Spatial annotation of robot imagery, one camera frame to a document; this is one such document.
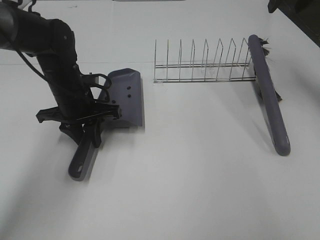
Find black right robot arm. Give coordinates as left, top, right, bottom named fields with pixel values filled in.
left=267, top=0, right=320, bottom=14

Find grey plastic dustpan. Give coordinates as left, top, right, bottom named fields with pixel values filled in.
left=68, top=68, right=144, bottom=182

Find grey hand brush black bristles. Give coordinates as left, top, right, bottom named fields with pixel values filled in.
left=248, top=34, right=291, bottom=156

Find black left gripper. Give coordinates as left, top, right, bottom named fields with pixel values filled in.
left=36, top=99, right=122, bottom=150

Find pile of coffee beans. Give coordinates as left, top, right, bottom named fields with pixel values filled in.
left=110, top=85, right=132, bottom=105

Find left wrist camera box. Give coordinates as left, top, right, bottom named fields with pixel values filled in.
left=81, top=73, right=107, bottom=87

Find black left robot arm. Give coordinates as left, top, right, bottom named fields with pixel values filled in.
left=0, top=0, right=120, bottom=148

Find chrome wire dish rack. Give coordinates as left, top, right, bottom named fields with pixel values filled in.
left=153, top=38, right=256, bottom=83

